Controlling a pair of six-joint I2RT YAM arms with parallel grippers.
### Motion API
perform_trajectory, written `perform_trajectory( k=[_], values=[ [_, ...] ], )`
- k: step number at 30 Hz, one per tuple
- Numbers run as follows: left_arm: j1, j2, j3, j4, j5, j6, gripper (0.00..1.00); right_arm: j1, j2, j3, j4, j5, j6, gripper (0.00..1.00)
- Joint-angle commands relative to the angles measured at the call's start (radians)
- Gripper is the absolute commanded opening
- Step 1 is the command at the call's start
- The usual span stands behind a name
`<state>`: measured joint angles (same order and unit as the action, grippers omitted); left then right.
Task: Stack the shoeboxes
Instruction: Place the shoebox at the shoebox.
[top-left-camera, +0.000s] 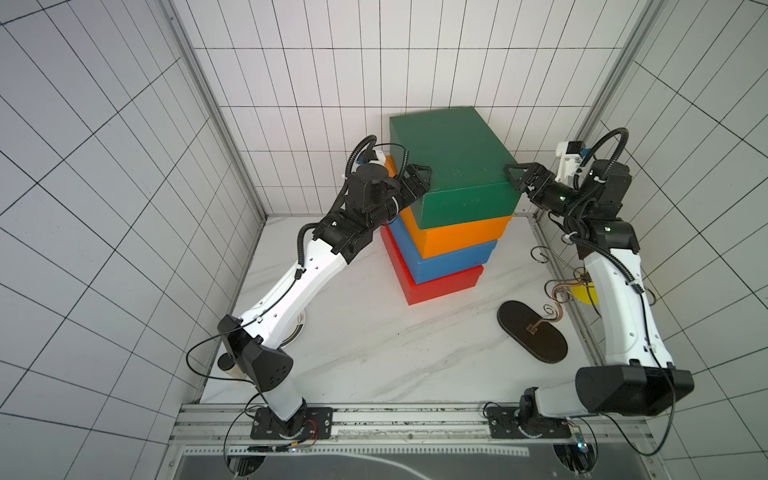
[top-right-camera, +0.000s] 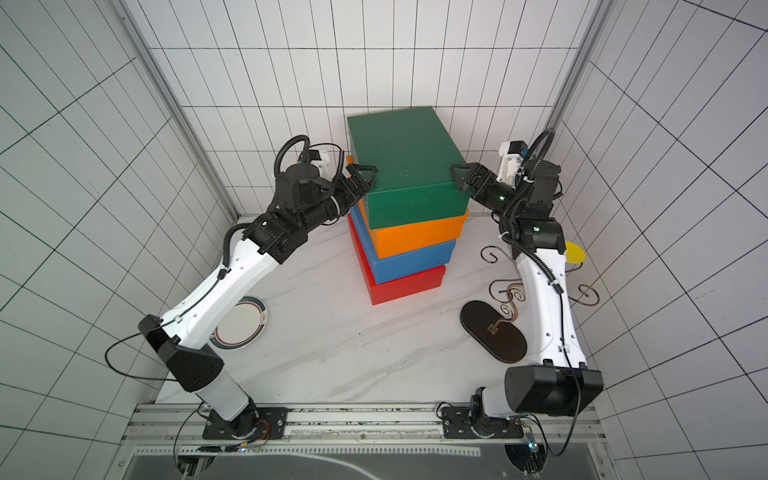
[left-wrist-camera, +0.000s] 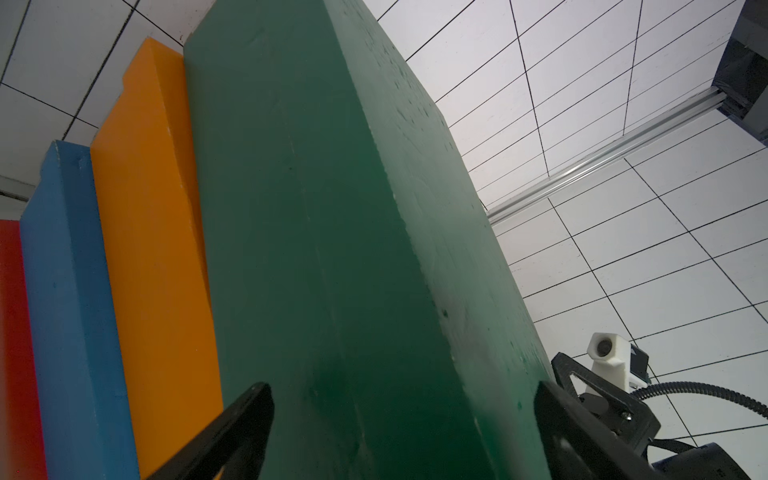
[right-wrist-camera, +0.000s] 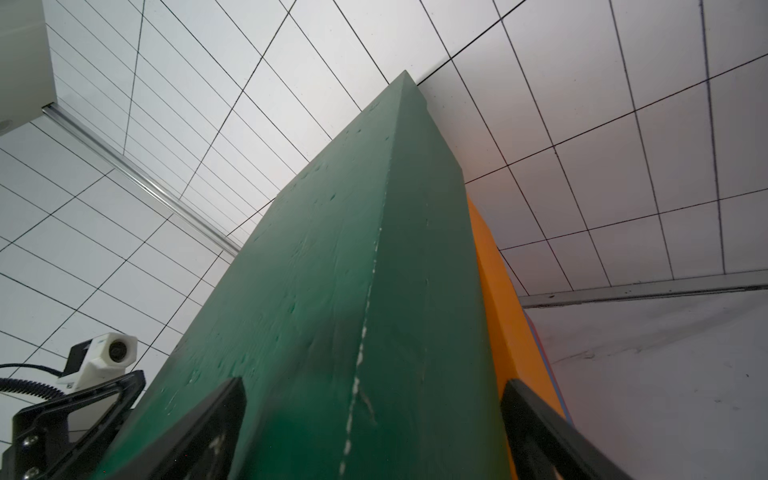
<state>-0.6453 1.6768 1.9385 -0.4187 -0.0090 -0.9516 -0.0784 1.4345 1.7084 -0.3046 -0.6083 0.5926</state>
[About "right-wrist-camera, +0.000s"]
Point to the orange shoebox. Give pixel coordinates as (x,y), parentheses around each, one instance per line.
(514,351)

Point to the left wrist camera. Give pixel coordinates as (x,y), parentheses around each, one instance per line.
(91,363)

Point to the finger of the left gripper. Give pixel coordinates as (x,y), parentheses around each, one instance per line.
(42,446)

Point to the blue shoebox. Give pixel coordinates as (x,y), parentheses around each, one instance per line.
(549,370)

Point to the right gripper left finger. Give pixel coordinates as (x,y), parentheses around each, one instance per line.
(199,446)

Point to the green shoebox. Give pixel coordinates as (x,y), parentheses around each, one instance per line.
(354,317)

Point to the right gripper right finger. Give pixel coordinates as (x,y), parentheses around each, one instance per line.
(544,445)

